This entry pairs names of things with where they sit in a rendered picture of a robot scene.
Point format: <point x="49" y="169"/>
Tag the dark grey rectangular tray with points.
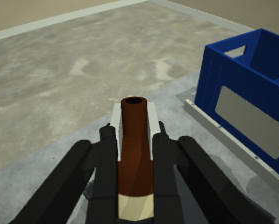
<point x="191" y="210"/>

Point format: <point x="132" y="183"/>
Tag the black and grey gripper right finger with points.
<point x="218" y="198"/>

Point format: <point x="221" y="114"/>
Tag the brown glass bottle with cream label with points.
<point x="135" y="170"/>

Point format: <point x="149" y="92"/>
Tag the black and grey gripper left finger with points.
<point x="56" y="198"/>

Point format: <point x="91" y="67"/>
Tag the dark blue divided crate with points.
<point x="241" y="100"/>

